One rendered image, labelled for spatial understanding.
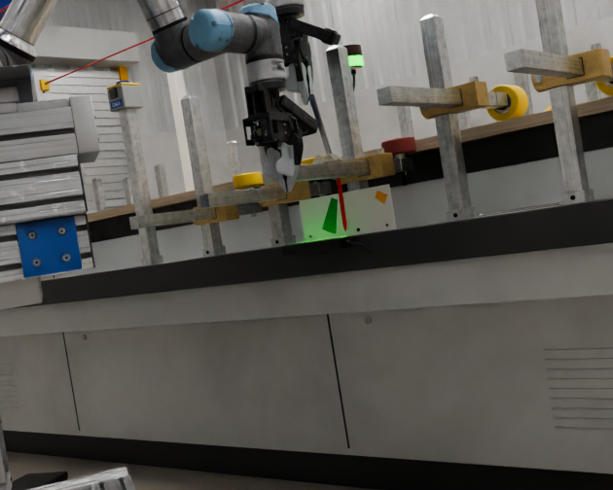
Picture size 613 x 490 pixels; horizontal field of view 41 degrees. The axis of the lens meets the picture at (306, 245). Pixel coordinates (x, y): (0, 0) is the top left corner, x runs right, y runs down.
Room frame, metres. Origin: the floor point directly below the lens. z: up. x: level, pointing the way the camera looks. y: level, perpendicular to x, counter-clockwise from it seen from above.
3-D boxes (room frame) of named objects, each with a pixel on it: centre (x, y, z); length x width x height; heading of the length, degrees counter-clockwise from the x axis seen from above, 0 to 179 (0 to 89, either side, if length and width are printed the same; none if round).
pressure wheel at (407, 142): (1.94, -0.25, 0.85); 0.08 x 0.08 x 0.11
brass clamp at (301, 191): (2.01, 0.04, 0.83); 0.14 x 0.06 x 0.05; 50
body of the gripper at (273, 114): (1.60, 0.03, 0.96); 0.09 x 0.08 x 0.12; 140
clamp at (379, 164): (1.85, -0.16, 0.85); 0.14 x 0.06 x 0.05; 50
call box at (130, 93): (2.35, 0.45, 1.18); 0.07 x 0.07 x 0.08; 50
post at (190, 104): (2.18, 0.25, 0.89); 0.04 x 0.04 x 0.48; 50
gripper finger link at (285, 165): (1.59, 0.02, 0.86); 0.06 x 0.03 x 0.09; 140
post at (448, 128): (1.70, -0.33, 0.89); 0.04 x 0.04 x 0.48; 50
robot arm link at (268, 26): (1.60, 0.03, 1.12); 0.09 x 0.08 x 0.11; 137
